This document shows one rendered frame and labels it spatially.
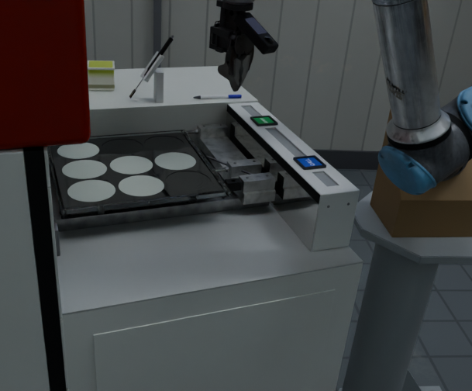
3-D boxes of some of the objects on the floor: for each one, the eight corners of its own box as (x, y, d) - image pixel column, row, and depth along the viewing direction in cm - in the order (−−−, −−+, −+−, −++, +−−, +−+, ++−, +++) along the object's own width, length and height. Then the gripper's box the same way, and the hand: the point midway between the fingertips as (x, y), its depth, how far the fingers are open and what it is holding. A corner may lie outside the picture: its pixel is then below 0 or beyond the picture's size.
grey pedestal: (438, 389, 201) (508, 181, 162) (501, 508, 162) (611, 274, 124) (296, 391, 195) (333, 176, 156) (325, 516, 156) (385, 272, 118)
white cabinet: (81, 581, 138) (56, 317, 99) (47, 323, 216) (25, 119, 177) (316, 503, 160) (370, 262, 121) (208, 294, 238) (219, 107, 199)
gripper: (233, -4, 138) (227, 81, 149) (208, -1, 132) (204, 88, 143) (262, 2, 134) (253, 89, 144) (237, 7, 128) (230, 97, 138)
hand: (238, 87), depth 141 cm, fingers closed
